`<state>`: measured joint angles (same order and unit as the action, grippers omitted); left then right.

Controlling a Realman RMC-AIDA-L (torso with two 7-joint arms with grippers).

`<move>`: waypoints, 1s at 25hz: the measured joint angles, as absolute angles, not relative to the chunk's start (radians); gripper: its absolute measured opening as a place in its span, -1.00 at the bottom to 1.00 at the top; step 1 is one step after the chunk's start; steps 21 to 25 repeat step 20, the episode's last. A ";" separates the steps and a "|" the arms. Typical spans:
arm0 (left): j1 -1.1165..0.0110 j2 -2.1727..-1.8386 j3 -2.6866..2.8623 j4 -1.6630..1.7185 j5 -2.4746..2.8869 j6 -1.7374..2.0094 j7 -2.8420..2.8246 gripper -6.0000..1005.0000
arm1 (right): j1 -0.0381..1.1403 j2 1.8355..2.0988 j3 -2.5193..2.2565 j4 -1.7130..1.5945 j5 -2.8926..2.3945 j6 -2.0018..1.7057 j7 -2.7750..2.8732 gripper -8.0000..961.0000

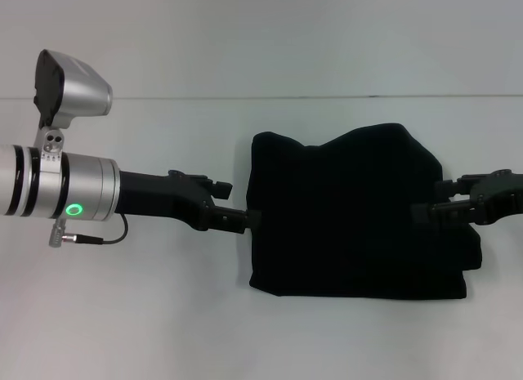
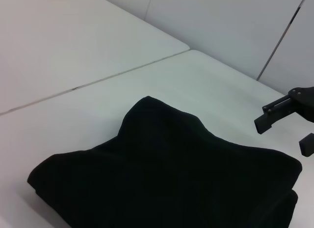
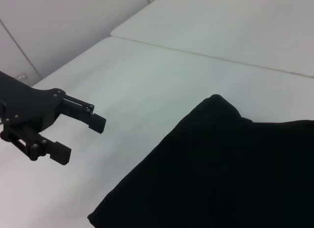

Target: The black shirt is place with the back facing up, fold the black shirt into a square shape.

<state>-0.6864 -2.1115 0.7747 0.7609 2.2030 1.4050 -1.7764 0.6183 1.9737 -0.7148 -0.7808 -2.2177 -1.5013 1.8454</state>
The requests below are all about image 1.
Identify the thin black left gripper cable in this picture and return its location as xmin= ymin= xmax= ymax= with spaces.
xmin=60 ymin=213 xmax=130 ymax=246

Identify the black shirt with FREE print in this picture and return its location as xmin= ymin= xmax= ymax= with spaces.
xmin=246 ymin=121 xmax=485 ymax=302

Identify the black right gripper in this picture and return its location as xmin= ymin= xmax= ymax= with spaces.
xmin=409 ymin=168 xmax=523 ymax=227

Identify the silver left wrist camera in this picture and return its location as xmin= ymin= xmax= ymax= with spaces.
xmin=32 ymin=48 xmax=114 ymax=163

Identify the knurled silver connector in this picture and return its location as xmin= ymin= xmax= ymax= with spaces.
xmin=48 ymin=217 xmax=68 ymax=248

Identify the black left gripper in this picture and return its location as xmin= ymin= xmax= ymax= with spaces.
xmin=117 ymin=168 xmax=263 ymax=236

